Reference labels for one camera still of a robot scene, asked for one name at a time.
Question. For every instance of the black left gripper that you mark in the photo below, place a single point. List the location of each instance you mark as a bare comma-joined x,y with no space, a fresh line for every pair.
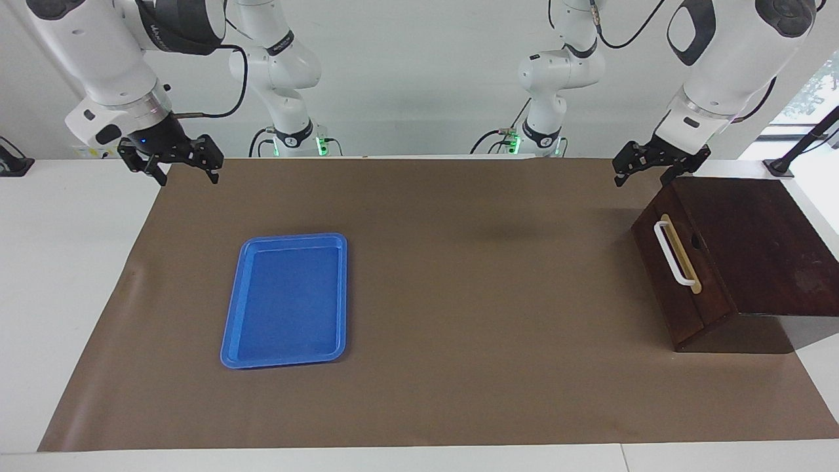
675,156

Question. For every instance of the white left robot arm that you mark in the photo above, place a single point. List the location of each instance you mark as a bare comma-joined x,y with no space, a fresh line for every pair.
727,72

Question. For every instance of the blue plastic tray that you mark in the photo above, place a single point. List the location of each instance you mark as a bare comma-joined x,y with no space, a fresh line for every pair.
288,301

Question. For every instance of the dark wooden drawer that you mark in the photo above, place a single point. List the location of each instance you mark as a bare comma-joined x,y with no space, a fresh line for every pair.
708,288

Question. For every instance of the dark wooden cabinet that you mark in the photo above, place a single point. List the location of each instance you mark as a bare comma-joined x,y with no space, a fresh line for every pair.
767,249

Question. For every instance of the bright window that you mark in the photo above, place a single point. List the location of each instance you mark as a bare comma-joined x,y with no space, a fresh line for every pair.
809,92

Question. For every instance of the white wall socket strip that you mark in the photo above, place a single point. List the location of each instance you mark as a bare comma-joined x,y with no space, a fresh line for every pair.
92,153

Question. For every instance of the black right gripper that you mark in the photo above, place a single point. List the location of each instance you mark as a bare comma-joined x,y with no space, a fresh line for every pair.
154,139

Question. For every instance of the black table clamp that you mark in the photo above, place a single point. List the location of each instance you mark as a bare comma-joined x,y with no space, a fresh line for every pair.
13,165

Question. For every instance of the black camera stand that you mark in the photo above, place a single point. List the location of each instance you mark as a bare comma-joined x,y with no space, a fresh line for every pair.
780,167

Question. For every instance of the brown table mat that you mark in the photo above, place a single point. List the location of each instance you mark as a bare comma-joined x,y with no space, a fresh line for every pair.
459,328

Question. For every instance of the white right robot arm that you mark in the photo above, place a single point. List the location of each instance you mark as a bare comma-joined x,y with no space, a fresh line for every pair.
111,59

